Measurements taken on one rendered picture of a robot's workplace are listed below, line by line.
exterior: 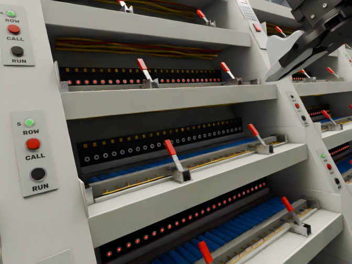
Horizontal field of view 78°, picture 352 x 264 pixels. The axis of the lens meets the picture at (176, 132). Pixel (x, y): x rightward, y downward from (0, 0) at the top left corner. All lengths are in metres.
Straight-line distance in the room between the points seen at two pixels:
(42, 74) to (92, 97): 0.08
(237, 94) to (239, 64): 0.26
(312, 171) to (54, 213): 0.65
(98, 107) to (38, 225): 0.20
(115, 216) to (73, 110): 0.18
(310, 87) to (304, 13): 0.61
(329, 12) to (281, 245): 0.45
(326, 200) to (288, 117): 0.25
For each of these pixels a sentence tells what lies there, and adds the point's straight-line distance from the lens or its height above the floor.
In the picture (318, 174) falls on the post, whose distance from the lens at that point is 0.74.
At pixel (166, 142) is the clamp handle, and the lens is 0.44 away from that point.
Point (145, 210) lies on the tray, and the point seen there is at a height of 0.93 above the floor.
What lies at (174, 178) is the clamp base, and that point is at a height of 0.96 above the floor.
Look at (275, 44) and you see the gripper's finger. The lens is 0.39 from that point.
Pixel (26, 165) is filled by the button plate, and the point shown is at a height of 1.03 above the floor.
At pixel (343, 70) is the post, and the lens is 1.43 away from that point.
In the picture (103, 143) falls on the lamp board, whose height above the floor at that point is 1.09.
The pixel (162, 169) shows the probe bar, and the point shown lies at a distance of 0.46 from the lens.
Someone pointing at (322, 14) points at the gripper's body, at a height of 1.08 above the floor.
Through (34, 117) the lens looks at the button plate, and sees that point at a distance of 0.38.
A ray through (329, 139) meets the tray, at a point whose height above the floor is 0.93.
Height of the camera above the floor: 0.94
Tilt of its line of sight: 15 degrees up
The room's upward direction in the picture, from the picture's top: 19 degrees counter-clockwise
